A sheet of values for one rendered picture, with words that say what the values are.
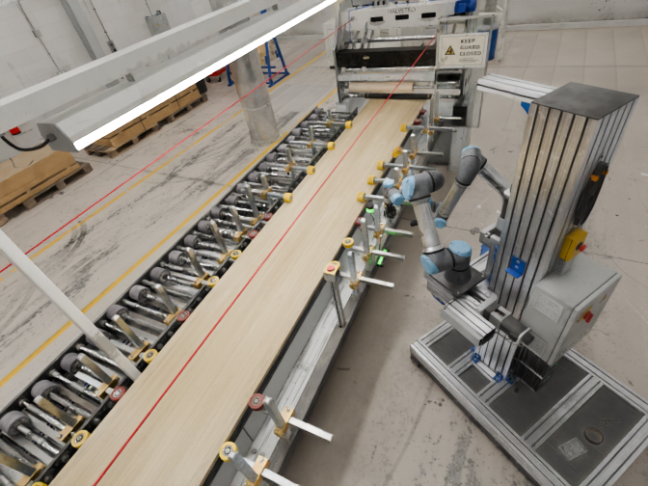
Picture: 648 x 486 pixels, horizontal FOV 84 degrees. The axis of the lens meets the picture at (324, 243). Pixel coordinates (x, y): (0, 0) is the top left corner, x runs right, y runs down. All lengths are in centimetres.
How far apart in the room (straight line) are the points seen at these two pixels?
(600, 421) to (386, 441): 129
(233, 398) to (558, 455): 186
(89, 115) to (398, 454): 249
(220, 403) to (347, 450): 106
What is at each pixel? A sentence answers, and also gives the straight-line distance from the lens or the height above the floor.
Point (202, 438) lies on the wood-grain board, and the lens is 208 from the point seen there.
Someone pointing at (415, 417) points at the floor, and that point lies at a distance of 288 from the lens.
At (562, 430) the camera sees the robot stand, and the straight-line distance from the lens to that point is 280.
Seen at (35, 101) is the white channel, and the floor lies 244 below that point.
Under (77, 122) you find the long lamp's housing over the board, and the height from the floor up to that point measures 236.
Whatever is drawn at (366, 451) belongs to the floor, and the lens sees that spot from 280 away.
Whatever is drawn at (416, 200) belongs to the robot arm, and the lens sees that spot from 195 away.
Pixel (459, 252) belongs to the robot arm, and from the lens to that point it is 202.
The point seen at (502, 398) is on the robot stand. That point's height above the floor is 21.
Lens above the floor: 266
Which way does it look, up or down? 41 degrees down
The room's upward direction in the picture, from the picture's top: 12 degrees counter-clockwise
